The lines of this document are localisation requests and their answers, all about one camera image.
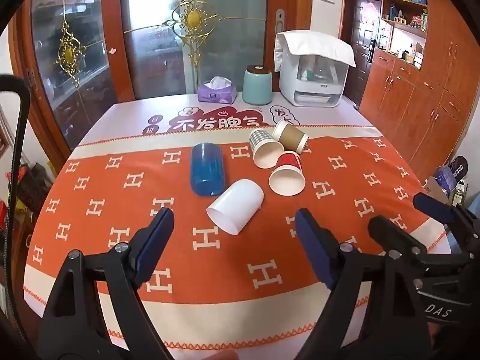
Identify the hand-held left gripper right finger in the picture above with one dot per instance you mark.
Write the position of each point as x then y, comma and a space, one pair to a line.
313, 243

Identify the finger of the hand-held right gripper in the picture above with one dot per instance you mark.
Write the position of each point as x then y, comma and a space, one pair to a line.
390, 232
433, 206

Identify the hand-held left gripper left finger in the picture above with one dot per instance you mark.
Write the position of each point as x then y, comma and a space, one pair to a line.
155, 240

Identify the white plastic cup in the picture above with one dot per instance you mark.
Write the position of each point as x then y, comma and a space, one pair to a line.
236, 206

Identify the red paper cup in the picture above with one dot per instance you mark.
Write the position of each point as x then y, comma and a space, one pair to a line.
289, 165

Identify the blue transparent plastic cup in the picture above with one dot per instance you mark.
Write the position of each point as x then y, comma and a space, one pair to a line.
207, 168

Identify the brown sleeved paper cup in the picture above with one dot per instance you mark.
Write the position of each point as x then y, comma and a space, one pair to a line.
291, 137

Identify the checkered paper cup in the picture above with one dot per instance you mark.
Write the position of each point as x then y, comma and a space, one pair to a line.
262, 146

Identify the person's left hand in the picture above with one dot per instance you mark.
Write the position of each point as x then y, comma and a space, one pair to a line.
221, 356

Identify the cardboard box with clutter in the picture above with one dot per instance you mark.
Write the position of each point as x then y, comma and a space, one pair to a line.
444, 180

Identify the orange patterned tablecloth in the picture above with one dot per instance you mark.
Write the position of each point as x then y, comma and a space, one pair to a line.
112, 202

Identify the red and black floor clutter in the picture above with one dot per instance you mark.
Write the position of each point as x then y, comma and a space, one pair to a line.
32, 185

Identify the white countertop appliance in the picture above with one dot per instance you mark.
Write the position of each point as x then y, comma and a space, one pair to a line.
315, 86

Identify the purple tissue box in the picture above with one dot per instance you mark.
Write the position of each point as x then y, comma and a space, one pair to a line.
217, 93

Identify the dark wooden entry door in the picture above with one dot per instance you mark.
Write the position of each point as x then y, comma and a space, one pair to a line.
362, 56

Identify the teal canister with brown lid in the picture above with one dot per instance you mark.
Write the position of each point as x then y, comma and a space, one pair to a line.
257, 86

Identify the glass sliding door gold ornament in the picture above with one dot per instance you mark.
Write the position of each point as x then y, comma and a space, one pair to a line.
67, 67
195, 37

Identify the white towel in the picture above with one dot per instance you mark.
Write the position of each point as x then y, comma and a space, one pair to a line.
318, 47

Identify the wooden wall cabinet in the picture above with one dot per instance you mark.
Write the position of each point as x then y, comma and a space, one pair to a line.
420, 93

